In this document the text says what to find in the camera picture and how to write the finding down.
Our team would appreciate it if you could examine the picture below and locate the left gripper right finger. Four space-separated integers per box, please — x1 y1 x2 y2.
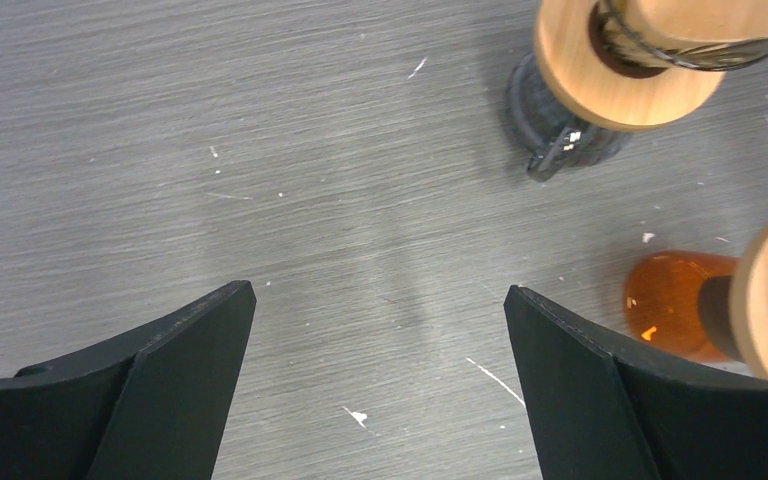
504 286 768 479

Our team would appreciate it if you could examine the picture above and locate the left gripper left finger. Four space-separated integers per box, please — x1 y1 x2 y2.
0 281 256 479

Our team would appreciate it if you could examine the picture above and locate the amber glass carafe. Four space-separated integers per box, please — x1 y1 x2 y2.
623 250 742 363

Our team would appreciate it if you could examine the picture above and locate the brown paper coffee filter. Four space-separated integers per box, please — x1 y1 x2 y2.
623 0 768 43

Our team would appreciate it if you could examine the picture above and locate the grey glass coffee server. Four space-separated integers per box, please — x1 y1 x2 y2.
506 52 633 182

